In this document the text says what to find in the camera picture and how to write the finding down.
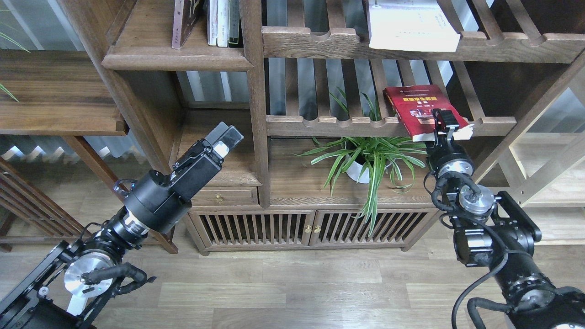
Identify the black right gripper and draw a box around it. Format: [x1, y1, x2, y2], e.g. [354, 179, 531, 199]
[432, 108, 460, 148]

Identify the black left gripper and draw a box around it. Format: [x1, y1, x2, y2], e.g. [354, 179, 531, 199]
[170, 122, 244, 200]

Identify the red book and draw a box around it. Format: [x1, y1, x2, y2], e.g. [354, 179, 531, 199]
[384, 84, 473, 142]

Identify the dark maroon book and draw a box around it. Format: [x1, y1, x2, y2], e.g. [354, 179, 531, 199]
[171, 0, 205, 49]

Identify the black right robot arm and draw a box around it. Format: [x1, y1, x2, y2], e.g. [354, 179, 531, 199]
[426, 109, 585, 329]

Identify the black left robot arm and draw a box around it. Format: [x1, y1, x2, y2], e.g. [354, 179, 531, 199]
[1, 122, 243, 329]

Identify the white book on top shelf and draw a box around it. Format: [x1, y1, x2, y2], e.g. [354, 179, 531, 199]
[367, 0, 460, 53]

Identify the light wooden shelf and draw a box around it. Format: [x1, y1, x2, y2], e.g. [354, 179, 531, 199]
[474, 72, 585, 245]

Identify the dark wooden bookshelf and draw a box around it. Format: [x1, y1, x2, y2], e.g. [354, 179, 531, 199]
[59, 0, 584, 255]

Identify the white upright book left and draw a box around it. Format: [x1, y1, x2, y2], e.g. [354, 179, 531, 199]
[207, 0, 218, 46]

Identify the white upright book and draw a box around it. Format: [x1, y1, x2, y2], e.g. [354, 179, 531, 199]
[207, 0, 218, 46]
[217, 0, 230, 48]

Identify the white upright book middle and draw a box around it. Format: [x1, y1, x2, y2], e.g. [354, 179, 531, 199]
[217, 0, 230, 48]

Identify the dark green upright book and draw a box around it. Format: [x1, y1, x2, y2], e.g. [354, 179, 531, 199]
[228, 0, 243, 48]

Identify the dark wooden side table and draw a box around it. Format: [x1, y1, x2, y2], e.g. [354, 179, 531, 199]
[0, 50, 179, 255]

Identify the dark wooden slatted rack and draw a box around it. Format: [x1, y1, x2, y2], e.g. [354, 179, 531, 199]
[0, 159, 86, 252]

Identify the green plant leaves left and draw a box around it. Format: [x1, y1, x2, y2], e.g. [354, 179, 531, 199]
[0, 18, 30, 103]

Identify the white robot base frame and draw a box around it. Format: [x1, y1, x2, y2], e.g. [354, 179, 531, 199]
[66, 295, 89, 316]

